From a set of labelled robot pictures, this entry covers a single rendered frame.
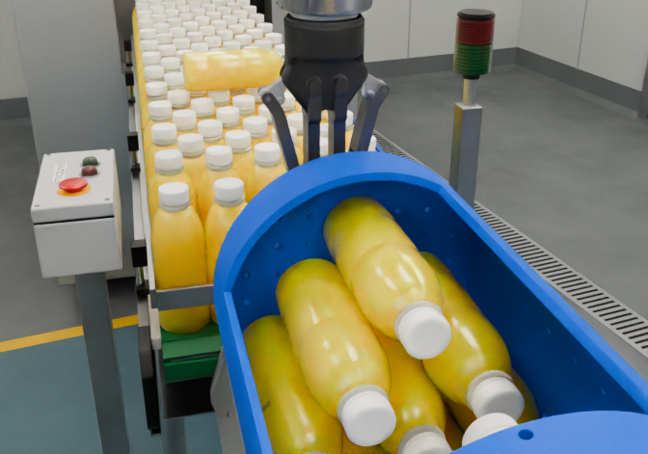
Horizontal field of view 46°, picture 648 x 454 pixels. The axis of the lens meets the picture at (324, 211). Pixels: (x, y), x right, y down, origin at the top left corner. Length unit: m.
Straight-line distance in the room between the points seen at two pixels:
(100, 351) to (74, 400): 1.30
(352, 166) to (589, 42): 4.91
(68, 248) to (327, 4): 0.51
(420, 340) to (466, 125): 0.80
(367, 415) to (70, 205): 0.55
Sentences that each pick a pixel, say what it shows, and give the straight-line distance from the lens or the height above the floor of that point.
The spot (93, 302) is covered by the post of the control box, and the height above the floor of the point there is 0.91.
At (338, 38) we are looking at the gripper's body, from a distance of 0.70.
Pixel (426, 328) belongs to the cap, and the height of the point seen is 1.17.
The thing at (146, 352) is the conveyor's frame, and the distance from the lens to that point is 1.06.
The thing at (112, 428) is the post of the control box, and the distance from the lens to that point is 1.29.
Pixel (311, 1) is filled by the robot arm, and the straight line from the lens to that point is 0.69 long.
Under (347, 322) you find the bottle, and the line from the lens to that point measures 0.64.
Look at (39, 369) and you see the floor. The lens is 2.67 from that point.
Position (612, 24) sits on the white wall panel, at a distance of 5.41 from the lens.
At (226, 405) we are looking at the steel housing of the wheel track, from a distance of 0.99.
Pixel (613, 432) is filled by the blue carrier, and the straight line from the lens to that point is 0.43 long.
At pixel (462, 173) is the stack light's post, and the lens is 1.39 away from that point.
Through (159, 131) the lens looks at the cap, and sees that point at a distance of 1.23.
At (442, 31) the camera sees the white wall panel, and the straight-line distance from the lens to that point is 5.82.
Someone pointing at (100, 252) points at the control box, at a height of 1.03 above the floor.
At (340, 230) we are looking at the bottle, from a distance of 0.72.
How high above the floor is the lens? 1.50
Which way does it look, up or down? 25 degrees down
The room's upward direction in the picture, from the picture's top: straight up
